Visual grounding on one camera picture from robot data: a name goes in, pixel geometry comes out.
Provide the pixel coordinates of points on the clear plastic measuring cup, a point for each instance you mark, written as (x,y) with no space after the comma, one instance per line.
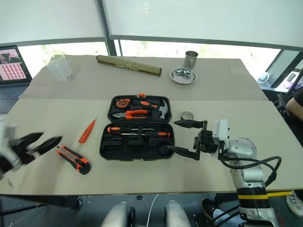
(60,69)

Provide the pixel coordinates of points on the orange voltage tester pen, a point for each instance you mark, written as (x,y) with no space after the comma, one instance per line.
(86,133)

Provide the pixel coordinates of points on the black office chair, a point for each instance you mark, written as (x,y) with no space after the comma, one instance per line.
(281,104)

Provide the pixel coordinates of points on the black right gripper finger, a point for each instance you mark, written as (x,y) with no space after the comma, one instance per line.
(187,153)
(190,124)

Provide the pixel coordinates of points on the rolled bamboo mat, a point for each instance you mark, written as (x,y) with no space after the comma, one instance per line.
(132,66)

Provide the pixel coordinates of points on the white shoe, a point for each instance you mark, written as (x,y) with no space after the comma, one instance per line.
(295,203)

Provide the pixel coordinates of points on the white round desk object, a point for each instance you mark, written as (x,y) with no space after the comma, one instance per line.
(263,77)

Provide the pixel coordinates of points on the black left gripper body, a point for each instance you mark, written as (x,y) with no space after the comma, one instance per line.
(22,152)

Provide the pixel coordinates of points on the orange black tape measure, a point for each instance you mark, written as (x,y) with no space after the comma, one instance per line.
(122,103)

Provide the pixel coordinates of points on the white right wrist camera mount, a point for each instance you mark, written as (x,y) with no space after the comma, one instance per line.
(221,132)

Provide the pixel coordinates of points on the person in black shirt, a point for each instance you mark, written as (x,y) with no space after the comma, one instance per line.
(296,104)

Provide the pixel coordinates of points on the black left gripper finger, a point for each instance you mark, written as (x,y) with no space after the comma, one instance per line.
(32,138)
(48,143)

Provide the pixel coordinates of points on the black plastic tool case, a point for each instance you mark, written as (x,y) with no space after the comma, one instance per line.
(139,151)

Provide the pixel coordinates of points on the grey window frame post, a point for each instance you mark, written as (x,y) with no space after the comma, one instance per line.
(107,28)

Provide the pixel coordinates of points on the stainless steel cup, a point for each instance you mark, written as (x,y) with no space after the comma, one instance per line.
(190,60)

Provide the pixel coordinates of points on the orange black utility knife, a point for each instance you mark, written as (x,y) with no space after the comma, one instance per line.
(75,162)

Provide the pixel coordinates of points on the open laptop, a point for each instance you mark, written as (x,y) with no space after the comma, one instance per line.
(10,68)

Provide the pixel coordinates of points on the black shoe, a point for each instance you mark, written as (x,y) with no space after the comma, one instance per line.
(209,208)

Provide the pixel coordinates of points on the silver rounded robot leg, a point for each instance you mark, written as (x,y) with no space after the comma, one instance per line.
(177,215)
(118,215)

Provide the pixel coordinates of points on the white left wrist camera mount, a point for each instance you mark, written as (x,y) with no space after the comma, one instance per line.
(9,151)

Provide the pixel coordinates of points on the purple desk item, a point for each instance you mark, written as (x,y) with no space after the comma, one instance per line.
(292,79)

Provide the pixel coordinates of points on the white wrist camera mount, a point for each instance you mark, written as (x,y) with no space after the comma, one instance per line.
(9,151)
(221,132)

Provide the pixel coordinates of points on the yellow tape strip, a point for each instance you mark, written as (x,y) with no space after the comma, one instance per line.
(279,194)

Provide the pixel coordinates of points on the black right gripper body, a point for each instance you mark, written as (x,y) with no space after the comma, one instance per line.
(206,142)

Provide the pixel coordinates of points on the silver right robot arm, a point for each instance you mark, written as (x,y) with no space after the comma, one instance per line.
(251,175)

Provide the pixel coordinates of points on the stainless steel bowl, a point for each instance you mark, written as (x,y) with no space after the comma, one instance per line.
(183,76)

